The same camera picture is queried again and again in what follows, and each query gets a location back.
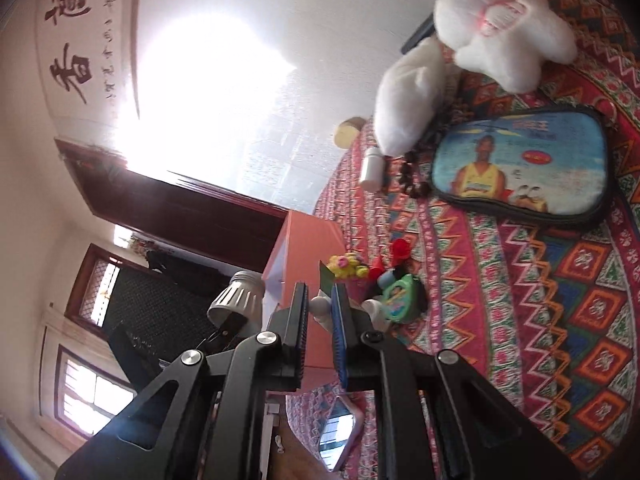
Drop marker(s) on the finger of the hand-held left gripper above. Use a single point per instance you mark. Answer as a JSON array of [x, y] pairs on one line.
[[225, 332]]

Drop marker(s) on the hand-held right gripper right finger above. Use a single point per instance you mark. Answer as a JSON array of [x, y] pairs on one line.
[[340, 330]]

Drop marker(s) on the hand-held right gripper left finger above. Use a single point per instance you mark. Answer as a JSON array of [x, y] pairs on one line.
[[300, 330]]

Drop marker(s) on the white cone bulb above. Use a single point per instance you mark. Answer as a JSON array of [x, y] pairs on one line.
[[237, 295]]

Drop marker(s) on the pink cardboard box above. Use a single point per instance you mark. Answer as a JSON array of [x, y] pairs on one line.
[[305, 250]]

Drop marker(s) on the small white jar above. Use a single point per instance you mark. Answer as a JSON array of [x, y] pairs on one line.
[[374, 312]]

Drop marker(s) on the yellow flower toy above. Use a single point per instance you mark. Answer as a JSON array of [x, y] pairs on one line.
[[345, 266]]

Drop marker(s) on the green round tin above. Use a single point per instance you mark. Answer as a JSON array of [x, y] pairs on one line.
[[402, 297]]

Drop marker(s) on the hanging dark clothes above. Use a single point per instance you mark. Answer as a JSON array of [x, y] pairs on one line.
[[162, 260]]

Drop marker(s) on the smartphone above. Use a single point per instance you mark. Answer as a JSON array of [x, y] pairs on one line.
[[337, 430]]

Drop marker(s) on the red fabric flower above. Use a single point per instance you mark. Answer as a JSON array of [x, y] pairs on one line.
[[400, 249]]

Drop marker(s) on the dark wooden door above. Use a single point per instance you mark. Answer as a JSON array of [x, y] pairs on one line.
[[175, 210]]

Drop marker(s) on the white pill bottle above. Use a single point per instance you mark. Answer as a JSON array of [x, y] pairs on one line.
[[371, 169]]

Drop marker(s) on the printed pencil case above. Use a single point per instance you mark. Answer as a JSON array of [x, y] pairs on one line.
[[515, 165]]

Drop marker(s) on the black remote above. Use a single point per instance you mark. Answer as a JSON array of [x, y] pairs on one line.
[[420, 35]]

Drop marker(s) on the white plush rabbit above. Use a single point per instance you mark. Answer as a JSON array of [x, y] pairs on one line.
[[490, 45]]

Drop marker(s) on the wooden window frame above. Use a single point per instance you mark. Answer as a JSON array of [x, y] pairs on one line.
[[90, 395]]

